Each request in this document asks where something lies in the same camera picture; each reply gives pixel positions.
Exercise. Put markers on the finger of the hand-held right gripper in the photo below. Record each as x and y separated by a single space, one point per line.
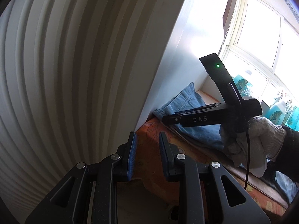
205 107
172 119

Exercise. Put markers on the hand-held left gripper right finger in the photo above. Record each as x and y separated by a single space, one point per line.
163 154

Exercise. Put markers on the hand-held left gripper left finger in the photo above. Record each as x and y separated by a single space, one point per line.
132 154

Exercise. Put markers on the blue denim pants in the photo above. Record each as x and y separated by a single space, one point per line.
186 102

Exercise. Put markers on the person's right forearm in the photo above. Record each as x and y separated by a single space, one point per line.
289 149

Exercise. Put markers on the person's right hand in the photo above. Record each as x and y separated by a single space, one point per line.
261 142

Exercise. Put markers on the orange floral mattress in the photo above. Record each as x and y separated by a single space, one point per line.
151 130

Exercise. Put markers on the blue detergent bottle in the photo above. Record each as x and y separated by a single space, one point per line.
241 84
293 119
275 114

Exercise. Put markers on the white ribbed panel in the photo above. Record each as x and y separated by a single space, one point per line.
70 74

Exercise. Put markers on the light blue cloth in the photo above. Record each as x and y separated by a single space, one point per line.
283 186

